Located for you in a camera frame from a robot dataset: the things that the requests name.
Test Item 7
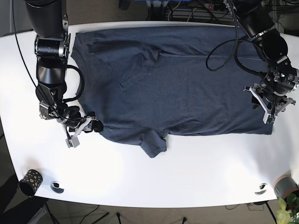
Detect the black dotted cup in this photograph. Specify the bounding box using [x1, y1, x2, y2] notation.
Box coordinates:
[18, 169, 43, 197]

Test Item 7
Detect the left silver table grommet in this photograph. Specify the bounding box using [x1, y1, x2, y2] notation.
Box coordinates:
[50, 182, 64, 194]

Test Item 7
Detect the navy blue T-shirt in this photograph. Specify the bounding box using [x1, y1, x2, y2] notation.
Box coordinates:
[71, 26, 272, 158]

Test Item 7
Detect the right silver table grommet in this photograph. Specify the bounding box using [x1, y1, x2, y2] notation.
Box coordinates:
[254, 183, 268, 196]

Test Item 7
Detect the green potted plant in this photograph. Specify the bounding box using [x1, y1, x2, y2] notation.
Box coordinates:
[276, 193, 299, 224]

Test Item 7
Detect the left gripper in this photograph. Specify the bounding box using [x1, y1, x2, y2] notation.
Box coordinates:
[244, 84, 296, 125]

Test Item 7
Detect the silver table grommet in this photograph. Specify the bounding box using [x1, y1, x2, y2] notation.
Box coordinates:
[254, 183, 268, 196]
[50, 182, 64, 194]

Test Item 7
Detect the grey plant pot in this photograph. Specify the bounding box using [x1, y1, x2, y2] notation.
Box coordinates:
[273, 175, 299, 199]

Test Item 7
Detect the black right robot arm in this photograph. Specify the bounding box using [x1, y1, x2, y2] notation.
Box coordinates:
[25, 0, 103, 147]

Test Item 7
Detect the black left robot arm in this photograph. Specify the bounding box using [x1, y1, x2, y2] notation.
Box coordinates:
[224, 0, 299, 124]

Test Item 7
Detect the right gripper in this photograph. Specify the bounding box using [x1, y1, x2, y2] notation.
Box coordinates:
[63, 112, 104, 148]

